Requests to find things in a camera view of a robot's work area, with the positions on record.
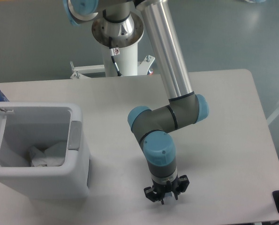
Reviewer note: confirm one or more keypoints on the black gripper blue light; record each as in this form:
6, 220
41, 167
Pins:
173, 183

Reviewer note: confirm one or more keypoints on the white paper wrapper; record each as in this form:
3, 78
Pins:
52, 156

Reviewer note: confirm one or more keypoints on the white pedestal foot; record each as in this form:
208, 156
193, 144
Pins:
145, 67
82, 72

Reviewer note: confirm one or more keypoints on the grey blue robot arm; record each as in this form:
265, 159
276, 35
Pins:
118, 26

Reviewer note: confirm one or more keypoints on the white plastic trash can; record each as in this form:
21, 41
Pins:
27, 124

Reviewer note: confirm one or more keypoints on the clear plastic water bottle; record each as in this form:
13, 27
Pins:
168, 197

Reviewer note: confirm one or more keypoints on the white pedestal foot left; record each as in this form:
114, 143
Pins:
82, 72

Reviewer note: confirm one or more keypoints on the white pedestal foot right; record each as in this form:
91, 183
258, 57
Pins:
145, 67

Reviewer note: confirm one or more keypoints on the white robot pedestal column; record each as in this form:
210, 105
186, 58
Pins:
126, 61

